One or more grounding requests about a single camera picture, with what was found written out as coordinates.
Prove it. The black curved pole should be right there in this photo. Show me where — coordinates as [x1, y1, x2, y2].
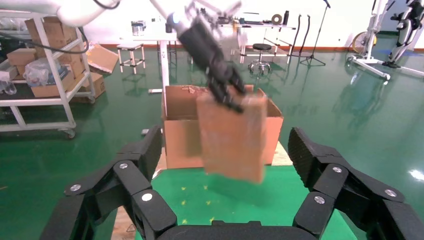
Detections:
[290, 13, 303, 58]
[302, 13, 313, 57]

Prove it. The small brown cardboard box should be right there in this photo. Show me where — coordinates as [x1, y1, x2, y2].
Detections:
[195, 87, 269, 185]

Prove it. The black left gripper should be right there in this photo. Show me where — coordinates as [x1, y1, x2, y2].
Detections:
[177, 18, 248, 115]

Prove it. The white black machine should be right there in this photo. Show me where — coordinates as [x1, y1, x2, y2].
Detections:
[382, 0, 424, 79]

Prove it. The black seat chrome stool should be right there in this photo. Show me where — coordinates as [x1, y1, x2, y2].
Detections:
[247, 43, 273, 76]

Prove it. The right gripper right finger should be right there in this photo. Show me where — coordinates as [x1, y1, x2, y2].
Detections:
[287, 127, 424, 240]

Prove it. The small brown shelf box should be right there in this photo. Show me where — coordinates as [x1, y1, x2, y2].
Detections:
[6, 47, 38, 68]

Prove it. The brown floor box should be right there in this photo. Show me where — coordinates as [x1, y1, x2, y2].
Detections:
[70, 72, 107, 104]

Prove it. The clear plastic bag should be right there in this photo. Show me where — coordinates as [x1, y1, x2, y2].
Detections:
[23, 57, 71, 88]

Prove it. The black tripod stand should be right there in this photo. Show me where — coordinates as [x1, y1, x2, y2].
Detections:
[299, 0, 333, 67]

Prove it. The white wheeled stand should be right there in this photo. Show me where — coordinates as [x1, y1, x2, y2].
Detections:
[346, 0, 392, 81]

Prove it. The small white square stool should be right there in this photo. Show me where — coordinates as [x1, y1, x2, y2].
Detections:
[115, 43, 147, 75]

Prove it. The tall brown shelf box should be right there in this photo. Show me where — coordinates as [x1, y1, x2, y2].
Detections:
[24, 16, 80, 60]

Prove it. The flattened cardboard sheet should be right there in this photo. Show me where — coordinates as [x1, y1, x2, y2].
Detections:
[86, 43, 120, 76]

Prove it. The wide brown shelf box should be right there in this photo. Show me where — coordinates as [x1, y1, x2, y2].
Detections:
[30, 70, 76, 99]

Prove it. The white frame table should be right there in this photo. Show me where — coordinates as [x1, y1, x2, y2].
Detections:
[216, 13, 298, 64]

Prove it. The yellow round wheel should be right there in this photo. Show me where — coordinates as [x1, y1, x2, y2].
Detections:
[351, 31, 379, 55]

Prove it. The white wheeled shelf rack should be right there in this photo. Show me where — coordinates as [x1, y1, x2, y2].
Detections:
[0, 9, 98, 139]

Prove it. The white desk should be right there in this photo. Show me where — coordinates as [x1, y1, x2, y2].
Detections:
[119, 32, 187, 95]

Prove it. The silver metal pot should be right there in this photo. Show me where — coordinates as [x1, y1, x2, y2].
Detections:
[131, 20, 148, 37]

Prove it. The large open brown carton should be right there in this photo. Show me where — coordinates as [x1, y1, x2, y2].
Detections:
[161, 84, 285, 170]

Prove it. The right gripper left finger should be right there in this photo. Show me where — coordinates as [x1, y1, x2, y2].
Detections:
[39, 125, 178, 240]

